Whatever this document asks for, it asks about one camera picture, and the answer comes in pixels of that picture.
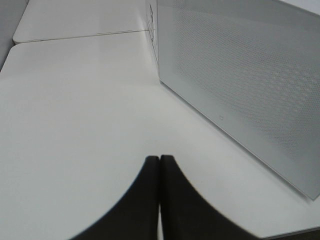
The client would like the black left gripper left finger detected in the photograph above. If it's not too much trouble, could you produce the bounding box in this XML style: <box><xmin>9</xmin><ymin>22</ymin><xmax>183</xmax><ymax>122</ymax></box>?
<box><xmin>73</xmin><ymin>156</ymin><xmax>160</xmax><ymax>240</ymax></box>

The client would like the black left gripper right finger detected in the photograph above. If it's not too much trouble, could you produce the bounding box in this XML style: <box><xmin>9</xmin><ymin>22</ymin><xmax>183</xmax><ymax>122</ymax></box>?
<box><xmin>159</xmin><ymin>155</ymin><xmax>257</xmax><ymax>240</ymax></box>

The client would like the white microwave oven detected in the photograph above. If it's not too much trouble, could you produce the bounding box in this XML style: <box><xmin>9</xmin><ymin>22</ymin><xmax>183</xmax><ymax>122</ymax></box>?
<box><xmin>144</xmin><ymin>0</ymin><xmax>320</xmax><ymax>202</ymax></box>

